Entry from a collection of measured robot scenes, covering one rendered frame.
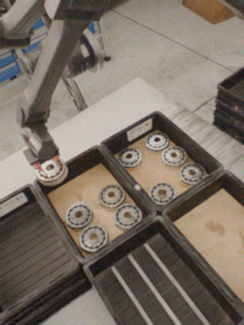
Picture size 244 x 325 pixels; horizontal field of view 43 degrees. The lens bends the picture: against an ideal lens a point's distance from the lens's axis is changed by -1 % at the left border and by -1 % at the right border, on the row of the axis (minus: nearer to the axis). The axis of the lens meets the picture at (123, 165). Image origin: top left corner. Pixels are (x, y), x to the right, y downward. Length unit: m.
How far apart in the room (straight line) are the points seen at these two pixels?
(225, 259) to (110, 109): 1.01
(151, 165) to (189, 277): 0.47
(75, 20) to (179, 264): 0.79
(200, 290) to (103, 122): 0.99
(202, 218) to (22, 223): 0.67
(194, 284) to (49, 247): 0.52
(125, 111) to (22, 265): 0.95
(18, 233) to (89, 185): 0.32
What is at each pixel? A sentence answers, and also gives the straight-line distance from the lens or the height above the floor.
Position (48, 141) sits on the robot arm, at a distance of 0.88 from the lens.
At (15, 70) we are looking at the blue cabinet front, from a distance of 2.94.
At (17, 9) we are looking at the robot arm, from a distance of 0.87.
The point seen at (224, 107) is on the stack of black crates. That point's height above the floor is 0.47.
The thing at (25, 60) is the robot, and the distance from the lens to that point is 1.80.
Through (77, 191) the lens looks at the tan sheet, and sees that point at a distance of 1.27.
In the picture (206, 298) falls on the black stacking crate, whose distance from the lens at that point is 1.07.
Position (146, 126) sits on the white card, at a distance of 1.36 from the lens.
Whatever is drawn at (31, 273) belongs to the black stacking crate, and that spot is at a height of 0.83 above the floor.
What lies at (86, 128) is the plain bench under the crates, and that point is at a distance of 1.68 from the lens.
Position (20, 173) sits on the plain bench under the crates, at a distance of 1.60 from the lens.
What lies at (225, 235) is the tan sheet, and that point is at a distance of 1.15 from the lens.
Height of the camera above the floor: 1.86
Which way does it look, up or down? 52 degrees down
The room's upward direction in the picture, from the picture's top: 12 degrees counter-clockwise
